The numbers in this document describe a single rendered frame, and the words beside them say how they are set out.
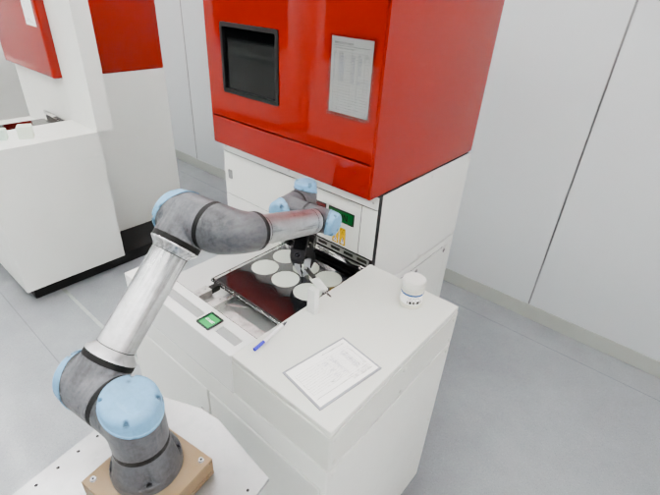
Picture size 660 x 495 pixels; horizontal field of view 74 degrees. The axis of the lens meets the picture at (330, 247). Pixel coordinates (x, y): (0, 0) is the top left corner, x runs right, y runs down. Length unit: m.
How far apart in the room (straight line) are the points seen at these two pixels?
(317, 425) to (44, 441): 1.64
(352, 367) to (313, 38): 0.96
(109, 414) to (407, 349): 0.74
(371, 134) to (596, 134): 1.59
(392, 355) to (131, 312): 0.66
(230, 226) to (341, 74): 0.63
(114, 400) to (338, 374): 0.51
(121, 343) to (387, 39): 0.99
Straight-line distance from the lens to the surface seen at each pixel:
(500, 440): 2.42
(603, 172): 2.74
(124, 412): 0.97
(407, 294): 1.37
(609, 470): 2.55
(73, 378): 1.08
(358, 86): 1.36
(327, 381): 1.15
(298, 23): 1.50
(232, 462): 1.20
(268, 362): 1.19
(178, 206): 1.04
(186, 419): 1.29
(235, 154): 1.95
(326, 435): 1.08
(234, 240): 0.98
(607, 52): 2.66
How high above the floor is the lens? 1.82
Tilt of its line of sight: 31 degrees down
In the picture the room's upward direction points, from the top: 3 degrees clockwise
